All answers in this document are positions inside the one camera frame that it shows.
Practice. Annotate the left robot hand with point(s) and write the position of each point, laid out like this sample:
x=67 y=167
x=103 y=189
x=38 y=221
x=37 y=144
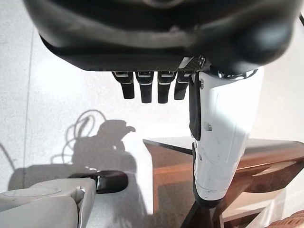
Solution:
x=142 y=35

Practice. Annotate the silver left robot leg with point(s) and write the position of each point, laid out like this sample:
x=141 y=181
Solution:
x=47 y=206

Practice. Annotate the rectangular wicker laundry basket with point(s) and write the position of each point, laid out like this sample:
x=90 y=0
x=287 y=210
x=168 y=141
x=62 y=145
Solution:
x=289 y=221

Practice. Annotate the glossy brown curved stool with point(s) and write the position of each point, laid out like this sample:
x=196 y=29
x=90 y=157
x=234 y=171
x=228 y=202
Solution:
x=171 y=171

